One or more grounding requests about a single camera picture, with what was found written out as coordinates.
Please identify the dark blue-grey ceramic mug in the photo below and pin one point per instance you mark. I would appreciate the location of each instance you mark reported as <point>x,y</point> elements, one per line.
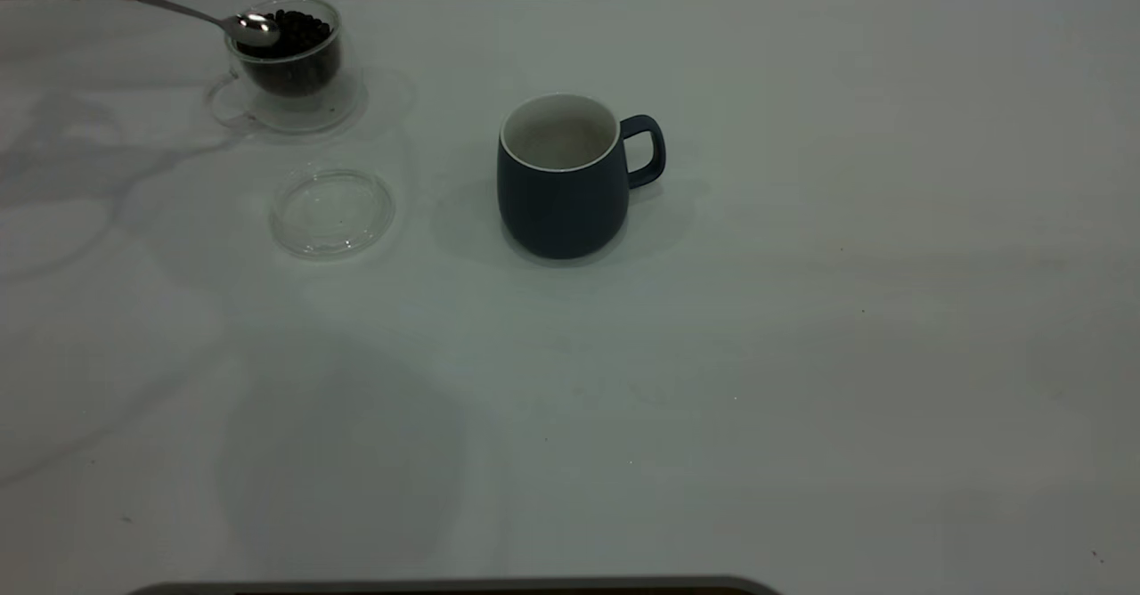
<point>557,212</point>

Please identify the coffee beans in glass cup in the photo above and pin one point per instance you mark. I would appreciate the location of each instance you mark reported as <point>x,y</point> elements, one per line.
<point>298,61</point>

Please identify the clear round glass lid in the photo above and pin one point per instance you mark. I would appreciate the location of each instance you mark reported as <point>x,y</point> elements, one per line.
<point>334,216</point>

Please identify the clear glass saucer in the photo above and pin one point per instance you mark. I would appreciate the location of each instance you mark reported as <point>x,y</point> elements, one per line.
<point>343,110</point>

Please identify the clear double-wall glass cup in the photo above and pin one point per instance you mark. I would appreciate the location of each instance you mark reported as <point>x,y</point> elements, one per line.
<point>245,74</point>

